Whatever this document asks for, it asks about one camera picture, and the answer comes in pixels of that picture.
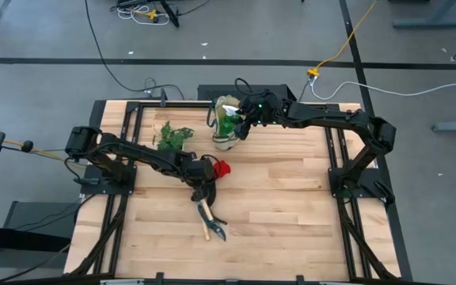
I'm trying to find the black clamp handle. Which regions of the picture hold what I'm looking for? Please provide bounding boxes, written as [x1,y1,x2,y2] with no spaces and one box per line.
[373,180,396,207]
[73,177,101,188]

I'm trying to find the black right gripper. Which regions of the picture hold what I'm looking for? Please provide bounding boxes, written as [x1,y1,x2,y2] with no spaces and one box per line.
[234,93,283,140]

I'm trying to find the black floor cable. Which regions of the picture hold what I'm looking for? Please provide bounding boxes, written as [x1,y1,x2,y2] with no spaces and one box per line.
[84,0,186,101]

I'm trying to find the grey desk leg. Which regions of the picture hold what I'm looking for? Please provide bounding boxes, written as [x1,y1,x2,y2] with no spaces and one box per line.
[392,0,456,29]

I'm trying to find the dark grey platform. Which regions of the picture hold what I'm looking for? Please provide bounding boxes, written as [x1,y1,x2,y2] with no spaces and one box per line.
[0,200,79,283]

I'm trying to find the red and black gardening glove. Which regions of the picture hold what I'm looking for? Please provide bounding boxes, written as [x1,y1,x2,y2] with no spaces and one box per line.
[202,160,232,207]

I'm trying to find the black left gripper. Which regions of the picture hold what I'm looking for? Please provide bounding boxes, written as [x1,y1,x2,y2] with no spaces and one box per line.
[180,153,217,203]

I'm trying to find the yellow extension cable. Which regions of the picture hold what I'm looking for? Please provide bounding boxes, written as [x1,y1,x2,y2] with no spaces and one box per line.
[2,139,86,170]
[306,0,379,78]

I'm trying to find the white floor cable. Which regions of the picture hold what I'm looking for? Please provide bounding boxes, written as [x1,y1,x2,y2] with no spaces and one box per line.
[310,74,456,102]

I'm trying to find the green plant in white pot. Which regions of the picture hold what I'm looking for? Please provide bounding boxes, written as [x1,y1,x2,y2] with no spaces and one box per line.
[152,120,196,154]

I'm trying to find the green spray bottle white trigger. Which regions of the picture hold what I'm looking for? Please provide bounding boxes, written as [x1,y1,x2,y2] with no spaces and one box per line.
[218,103,241,138]

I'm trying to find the black aluminium table frame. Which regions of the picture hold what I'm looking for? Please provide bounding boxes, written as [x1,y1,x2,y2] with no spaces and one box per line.
[63,98,415,285]

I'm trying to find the beige green-trimmed gardening bag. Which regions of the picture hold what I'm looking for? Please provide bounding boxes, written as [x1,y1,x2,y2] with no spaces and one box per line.
[210,94,245,152]

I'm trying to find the white cable bundle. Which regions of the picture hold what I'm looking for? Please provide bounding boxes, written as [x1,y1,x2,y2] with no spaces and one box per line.
[116,4,172,27]

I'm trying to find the black tripod leg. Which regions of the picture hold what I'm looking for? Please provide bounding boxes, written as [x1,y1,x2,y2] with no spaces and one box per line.
[158,0,181,29]

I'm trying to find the dark green pruning shears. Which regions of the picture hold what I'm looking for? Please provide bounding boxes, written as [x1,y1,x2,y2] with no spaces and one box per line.
[196,203,229,242]

